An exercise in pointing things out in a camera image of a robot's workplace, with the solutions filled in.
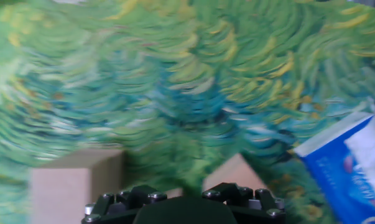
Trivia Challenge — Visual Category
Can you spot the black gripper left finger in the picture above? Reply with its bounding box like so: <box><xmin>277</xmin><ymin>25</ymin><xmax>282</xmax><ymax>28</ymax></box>
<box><xmin>81</xmin><ymin>185</ymin><xmax>169</xmax><ymax>224</ymax></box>

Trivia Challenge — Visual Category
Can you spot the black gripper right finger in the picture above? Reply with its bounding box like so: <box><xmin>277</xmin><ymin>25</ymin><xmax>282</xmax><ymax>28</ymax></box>
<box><xmin>201</xmin><ymin>182</ymin><xmax>287</xmax><ymax>224</ymax></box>

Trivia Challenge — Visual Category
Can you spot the light wooden cube block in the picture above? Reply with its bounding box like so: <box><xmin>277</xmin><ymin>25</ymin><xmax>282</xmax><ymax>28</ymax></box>
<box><xmin>165</xmin><ymin>152</ymin><xmax>267</xmax><ymax>200</ymax></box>
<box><xmin>29</xmin><ymin>148</ymin><xmax>125</xmax><ymax>224</ymax></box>

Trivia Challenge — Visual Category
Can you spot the blue tissue pack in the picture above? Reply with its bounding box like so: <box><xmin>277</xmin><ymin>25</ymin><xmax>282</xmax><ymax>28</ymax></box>
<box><xmin>293</xmin><ymin>104</ymin><xmax>375</xmax><ymax>224</ymax></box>

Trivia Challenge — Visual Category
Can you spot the painted landscape cloth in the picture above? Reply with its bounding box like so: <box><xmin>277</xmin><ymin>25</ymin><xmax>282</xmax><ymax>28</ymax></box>
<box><xmin>0</xmin><ymin>0</ymin><xmax>375</xmax><ymax>224</ymax></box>

